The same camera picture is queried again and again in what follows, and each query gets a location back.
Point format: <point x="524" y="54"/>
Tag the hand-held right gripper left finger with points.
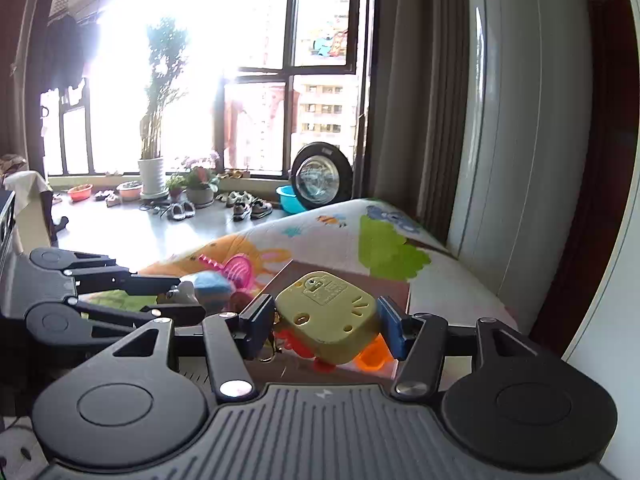
<point x="257" y="327"/>

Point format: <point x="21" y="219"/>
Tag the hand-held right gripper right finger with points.
<point x="391" y="327"/>

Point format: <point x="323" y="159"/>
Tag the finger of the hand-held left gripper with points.
<point x="150" y="284"/>
<point x="125" y="317"/>

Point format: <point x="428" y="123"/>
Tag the brown cardboard box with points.
<point x="392" y="287"/>

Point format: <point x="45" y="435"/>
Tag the yellow-green toy clock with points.
<point x="325" y="320"/>

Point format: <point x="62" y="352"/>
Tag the orange plastic toy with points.
<point x="372" y="357"/>

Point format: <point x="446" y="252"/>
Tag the red plastic toy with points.
<point x="295" y="342"/>

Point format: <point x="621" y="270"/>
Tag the pink plastic toy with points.
<point x="237" y="267"/>

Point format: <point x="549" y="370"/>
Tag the printed cartoon play mat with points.
<point x="450" y="280"/>

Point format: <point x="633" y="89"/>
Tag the grey slipper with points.
<point x="181" y="211"/>

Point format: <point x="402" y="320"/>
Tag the pink plastic basin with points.
<point x="129" y="191"/>

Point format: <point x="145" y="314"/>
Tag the small green potted plant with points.
<point x="175" y="187"/>

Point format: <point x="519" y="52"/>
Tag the white cloth covered chair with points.
<point x="27" y="185"/>

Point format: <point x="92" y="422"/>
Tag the red plastic basin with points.
<point x="80" y="193"/>

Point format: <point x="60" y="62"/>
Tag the pink flowering potted plant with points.
<point x="200" y="192"/>

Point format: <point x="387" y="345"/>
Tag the tall green potted plant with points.
<point x="152" y="175"/>

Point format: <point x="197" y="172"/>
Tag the grey sneaker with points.
<point x="242" y="211"/>
<point x="261" y="208"/>

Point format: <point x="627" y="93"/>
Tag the white sneaker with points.
<point x="236" y="199"/>

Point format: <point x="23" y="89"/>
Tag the blue plastic basin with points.
<point x="289" y="201"/>

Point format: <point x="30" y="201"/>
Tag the round washing machine door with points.
<point x="320" y="180"/>

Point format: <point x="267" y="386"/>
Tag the red hanging cloth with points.
<point x="250" y="125"/>

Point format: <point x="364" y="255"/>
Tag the white cabinet panel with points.
<point x="520" y="160"/>

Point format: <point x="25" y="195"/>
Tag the grey-brown curtain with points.
<point x="420" y="110"/>

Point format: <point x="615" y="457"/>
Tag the dark hanging clothes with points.
<point x="62" y="55"/>

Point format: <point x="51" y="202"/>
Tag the dark wooden door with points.
<point x="590" y="185"/>

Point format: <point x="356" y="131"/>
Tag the black window frame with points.
<point x="290" y="75"/>

